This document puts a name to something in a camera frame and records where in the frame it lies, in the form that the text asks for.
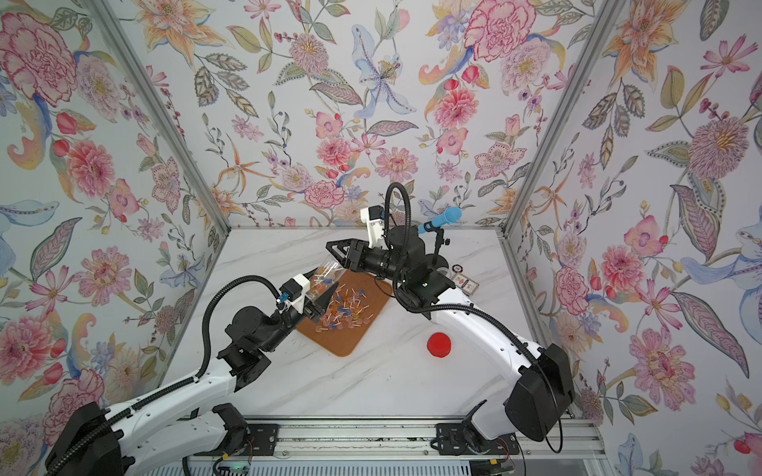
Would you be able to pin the brown wooden tray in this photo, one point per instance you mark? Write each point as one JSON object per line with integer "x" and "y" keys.
{"x": 342, "y": 343}

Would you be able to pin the red jar lid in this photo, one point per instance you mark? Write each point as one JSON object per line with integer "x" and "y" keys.
{"x": 439, "y": 345}

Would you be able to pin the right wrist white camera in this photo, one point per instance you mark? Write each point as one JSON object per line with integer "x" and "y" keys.
{"x": 373, "y": 218}

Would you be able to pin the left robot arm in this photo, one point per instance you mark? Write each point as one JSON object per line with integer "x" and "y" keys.
{"x": 193, "y": 414}

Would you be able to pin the clear patterned lid jar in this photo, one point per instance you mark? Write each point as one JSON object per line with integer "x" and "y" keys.
{"x": 328, "y": 273}

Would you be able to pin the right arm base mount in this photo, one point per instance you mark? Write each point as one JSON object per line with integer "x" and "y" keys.
{"x": 462, "y": 439}

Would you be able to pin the pile of lollipop candies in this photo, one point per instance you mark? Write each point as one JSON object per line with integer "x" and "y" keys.
{"x": 349, "y": 309}

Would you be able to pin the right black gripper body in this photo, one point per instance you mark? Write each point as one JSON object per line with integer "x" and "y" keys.
{"x": 357, "y": 256}

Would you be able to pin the blue microphone on stand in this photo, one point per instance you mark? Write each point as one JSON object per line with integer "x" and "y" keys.
{"x": 451, "y": 216}

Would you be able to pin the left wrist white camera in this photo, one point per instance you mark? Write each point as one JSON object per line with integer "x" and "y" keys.
{"x": 293, "y": 293}

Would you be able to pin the wrist white camera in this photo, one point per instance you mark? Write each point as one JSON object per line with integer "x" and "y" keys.
{"x": 293, "y": 293}
{"x": 373, "y": 218}

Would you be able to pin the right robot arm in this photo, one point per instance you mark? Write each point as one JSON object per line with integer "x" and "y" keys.
{"x": 540, "y": 376}

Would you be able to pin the small keychain card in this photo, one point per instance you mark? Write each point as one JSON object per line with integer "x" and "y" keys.
{"x": 463, "y": 282}

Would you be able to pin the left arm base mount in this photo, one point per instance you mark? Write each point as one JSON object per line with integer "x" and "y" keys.
{"x": 239, "y": 436}

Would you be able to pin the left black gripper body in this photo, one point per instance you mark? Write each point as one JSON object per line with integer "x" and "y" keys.
{"x": 306, "y": 296}

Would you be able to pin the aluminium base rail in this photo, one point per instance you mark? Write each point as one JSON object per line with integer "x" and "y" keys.
{"x": 357, "y": 443}

